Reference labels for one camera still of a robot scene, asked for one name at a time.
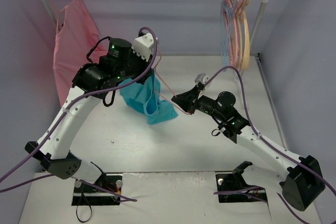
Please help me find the pink wire hanger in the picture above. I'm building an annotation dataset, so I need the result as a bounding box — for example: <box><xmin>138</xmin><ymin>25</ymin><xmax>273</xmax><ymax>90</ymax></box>
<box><xmin>153</xmin><ymin>49</ymin><xmax>191</xmax><ymax>115</ymax></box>

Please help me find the blue t-shirt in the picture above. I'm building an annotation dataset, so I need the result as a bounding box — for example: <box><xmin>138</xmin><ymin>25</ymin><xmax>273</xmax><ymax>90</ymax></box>
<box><xmin>120</xmin><ymin>74</ymin><xmax>178</xmax><ymax>125</ymax></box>

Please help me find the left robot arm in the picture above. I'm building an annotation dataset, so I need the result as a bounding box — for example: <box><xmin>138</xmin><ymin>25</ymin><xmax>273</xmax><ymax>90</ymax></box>
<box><xmin>25</xmin><ymin>33</ymin><xmax>155</xmax><ymax>193</ymax></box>

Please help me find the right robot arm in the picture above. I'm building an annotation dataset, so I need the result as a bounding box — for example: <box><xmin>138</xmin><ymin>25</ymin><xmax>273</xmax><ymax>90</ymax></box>
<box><xmin>172</xmin><ymin>84</ymin><xmax>326</xmax><ymax>211</ymax></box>

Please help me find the pink t-shirt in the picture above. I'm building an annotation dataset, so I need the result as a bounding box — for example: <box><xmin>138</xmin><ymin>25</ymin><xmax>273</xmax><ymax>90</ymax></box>
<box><xmin>53</xmin><ymin>0</ymin><xmax>99</xmax><ymax>105</ymax></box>

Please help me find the tan wooden hanger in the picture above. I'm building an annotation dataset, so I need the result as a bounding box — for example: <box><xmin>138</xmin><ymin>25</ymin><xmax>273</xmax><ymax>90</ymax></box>
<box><xmin>237</xmin><ymin>0</ymin><xmax>250</xmax><ymax>72</ymax></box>

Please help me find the pink thick hanger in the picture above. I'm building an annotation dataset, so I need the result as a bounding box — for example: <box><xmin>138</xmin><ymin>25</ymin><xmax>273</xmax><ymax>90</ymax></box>
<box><xmin>220</xmin><ymin>0</ymin><xmax>250</xmax><ymax>72</ymax></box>

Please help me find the blue hanger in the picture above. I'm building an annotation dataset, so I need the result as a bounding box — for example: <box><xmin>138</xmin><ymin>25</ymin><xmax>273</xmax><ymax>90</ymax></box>
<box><xmin>220</xmin><ymin>0</ymin><xmax>238</xmax><ymax>67</ymax></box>

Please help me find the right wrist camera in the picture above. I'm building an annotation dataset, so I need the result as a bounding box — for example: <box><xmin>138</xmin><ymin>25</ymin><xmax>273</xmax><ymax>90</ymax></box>
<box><xmin>195</xmin><ymin>73</ymin><xmax>209</xmax><ymax>85</ymax></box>

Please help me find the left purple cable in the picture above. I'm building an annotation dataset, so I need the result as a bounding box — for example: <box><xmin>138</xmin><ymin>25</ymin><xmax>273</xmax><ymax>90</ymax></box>
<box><xmin>0</xmin><ymin>26</ymin><xmax>160</xmax><ymax>202</ymax></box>

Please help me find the black loop cable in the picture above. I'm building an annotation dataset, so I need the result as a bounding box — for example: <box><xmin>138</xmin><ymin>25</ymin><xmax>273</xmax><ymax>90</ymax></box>
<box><xmin>76</xmin><ymin>192</ymin><xmax>93</xmax><ymax>223</ymax></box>

